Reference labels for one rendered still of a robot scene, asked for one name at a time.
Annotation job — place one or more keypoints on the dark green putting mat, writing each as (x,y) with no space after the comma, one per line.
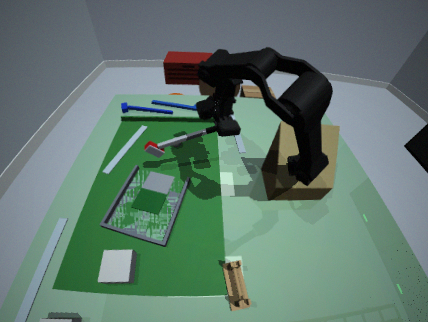
(191,264)

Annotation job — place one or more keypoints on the light grey flat bar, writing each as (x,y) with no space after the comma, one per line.
(121,153)
(34,286)
(239,141)

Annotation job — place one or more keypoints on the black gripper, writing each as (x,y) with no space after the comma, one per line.
(226,125)

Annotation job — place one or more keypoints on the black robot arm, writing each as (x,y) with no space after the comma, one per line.
(302,105)

